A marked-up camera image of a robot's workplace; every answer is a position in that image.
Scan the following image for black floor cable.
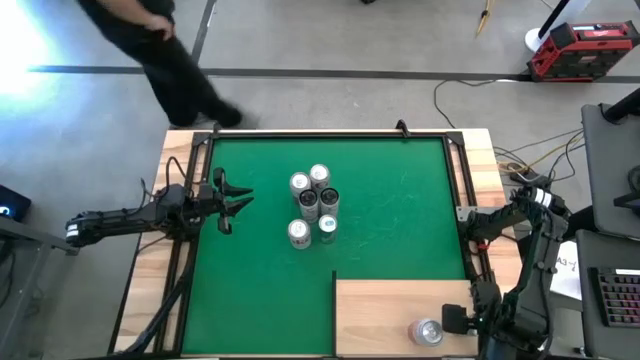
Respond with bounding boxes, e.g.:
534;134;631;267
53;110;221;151
432;78;531;130

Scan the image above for blue silver Red Bull can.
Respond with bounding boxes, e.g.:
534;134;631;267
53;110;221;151
317;213;339;245

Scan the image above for black device blue light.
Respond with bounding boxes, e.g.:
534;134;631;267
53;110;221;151
0;183;33;224

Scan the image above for silver Diet Coke can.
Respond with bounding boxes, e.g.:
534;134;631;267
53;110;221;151
287;218;313;251

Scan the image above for light wooden board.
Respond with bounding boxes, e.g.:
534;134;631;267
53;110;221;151
331;269;480;359

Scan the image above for black diagonal bar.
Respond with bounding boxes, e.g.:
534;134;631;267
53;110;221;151
567;204;596;239

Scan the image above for black metal rig frame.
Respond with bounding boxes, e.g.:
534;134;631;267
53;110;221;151
107;127;501;360

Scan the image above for yellow cable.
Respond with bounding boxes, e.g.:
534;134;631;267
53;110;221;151
497;133;586;174

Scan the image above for black desk device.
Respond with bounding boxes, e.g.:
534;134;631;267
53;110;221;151
613;192;640;216

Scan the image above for person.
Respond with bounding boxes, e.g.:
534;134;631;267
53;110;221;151
74;0;245;130

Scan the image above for black pole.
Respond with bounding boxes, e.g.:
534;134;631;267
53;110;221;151
601;87;640;125

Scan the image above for green table mat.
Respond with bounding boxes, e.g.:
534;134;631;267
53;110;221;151
182;137;467;356

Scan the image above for white stand with black pole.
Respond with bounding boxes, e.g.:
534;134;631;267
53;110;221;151
523;0;594;54

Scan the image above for yellow thin rod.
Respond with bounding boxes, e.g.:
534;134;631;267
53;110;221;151
474;0;497;37

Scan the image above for black power adapter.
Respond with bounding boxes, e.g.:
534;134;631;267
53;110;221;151
513;169;539;187

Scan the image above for white Raspberry Lime can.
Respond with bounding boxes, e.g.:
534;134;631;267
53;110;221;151
288;171;313;201

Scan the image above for person's hand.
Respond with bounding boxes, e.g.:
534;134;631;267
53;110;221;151
143;13;176;41

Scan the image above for white Celsius can black lid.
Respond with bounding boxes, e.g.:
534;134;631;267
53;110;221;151
319;186;341;218
297;188;321;225

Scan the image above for red black tool case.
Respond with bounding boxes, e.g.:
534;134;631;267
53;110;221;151
526;19;640;84

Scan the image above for black backlit keyboard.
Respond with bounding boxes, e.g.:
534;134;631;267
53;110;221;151
588;266;640;330

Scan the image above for white paper sheet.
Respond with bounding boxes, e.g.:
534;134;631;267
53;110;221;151
549;239;584;301

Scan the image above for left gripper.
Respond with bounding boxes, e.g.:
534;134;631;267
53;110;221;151
192;167;256;236

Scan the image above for grey desk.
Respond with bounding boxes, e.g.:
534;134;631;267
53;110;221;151
574;228;640;360
580;102;640;240

